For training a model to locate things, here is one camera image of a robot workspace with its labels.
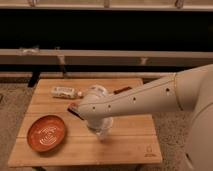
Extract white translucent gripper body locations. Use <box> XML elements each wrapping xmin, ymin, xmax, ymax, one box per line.
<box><xmin>87</xmin><ymin>122</ymin><xmax>113</xmax><ymax>140</ymax></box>

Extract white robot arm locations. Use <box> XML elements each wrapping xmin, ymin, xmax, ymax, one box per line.
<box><xmin>78</xmin><ymin>64</ymin><xmax>213</xmax><ymax>171</ymax></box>

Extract orange ceramic bowl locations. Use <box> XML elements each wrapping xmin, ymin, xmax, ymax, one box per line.
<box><xmin>27</xmin><ymin>115</ymin><xmax>66</xmax><ymax>152</ymax></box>

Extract brown snack bar packet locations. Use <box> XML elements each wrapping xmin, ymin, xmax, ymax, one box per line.
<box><xmin>68</xmin><ymin>103</ymin><xmax>82</xmax><ymax>119</ymax></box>

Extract brown sausage-shaped item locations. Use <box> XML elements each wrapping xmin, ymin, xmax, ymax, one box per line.
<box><xmin>113</xmin><ymin>86</ymin><xmax>132</xmax><ymax>94</ymax></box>

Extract wooden table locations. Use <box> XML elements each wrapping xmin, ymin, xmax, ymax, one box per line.
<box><xmin>8</xmin><ymin>78</ymin><xmax>162</xmax><ymax>167</ymax></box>

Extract clear plastic bottle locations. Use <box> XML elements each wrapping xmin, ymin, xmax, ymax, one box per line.
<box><xmin>51</xmin><ymin>87</ymin><xmax>83</xmax><ymax>99</ymax></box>

